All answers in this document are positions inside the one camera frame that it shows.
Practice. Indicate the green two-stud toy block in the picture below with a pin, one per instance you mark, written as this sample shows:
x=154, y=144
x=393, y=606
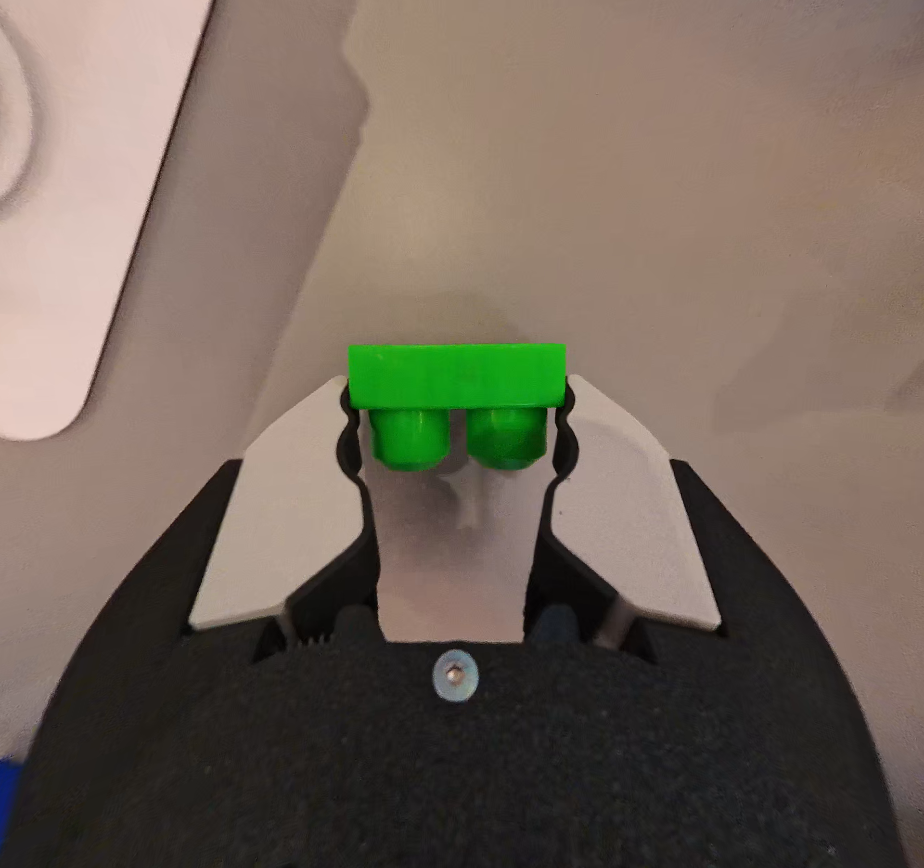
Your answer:
x=455, y=377

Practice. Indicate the blue plastic bin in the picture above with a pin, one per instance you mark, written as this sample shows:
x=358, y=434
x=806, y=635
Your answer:
x=8, y=788

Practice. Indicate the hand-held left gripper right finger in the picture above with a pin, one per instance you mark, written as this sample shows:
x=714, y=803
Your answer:
x=628, y=514

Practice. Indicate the white stand with wooden board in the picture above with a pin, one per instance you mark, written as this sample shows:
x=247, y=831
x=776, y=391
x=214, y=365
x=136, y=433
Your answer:
x=94, y=160

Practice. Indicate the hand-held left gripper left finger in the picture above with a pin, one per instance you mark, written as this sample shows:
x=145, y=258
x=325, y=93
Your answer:
x=289, y=514

